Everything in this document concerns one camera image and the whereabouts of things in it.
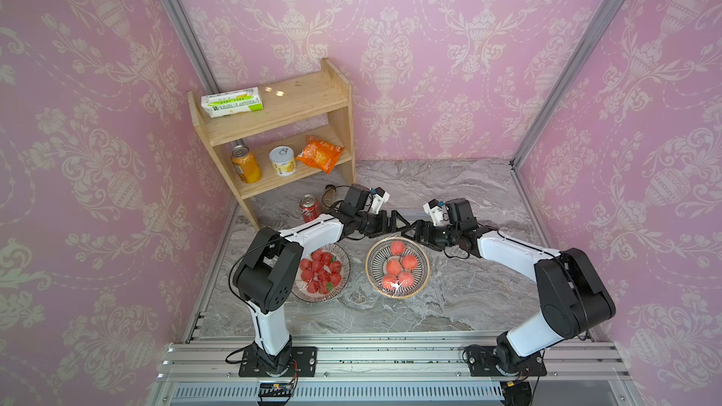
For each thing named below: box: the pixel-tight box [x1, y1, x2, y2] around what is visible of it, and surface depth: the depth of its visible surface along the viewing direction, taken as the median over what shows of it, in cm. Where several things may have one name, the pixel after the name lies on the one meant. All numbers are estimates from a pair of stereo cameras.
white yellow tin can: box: [268, 145, 297, 178], surface depth 89 cm
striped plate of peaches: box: [364, 235, 431, 300], surface depth 90 cm
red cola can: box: [298, 193, 320, 223], surface depth 96 cm
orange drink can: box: [230, 144, 263, 184], surface depth 81 cm
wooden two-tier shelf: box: [187, 58, 356, 234], surface depth 83 cm
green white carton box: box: [200, 86, 265, 119], surface depth 73 cm
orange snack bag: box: [295, 135, 346, 175], surface depth 90 cm
